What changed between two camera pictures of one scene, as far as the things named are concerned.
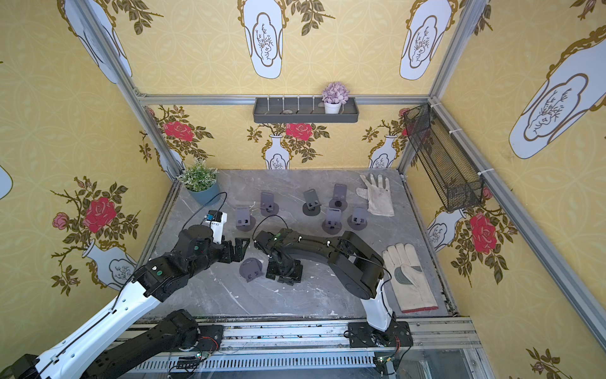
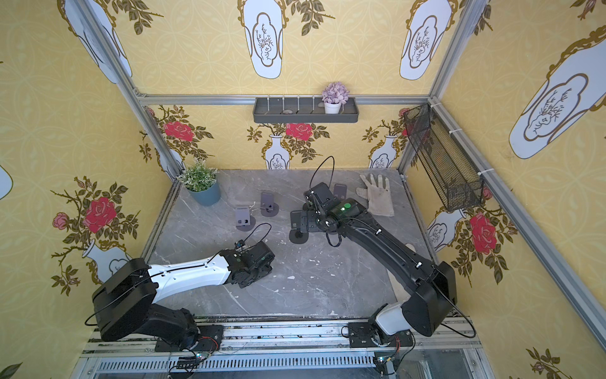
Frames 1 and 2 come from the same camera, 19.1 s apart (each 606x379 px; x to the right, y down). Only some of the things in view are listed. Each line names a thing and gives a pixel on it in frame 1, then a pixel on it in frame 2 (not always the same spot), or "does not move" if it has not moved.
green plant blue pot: x=200 y=181 does not move
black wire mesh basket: x=458 y=182 does not move
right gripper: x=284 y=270 -> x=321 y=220
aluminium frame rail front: x=442 y=349 does not move
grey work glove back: x=378 y=195 does not move
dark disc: x=290 y=281 -> x=296 y=235
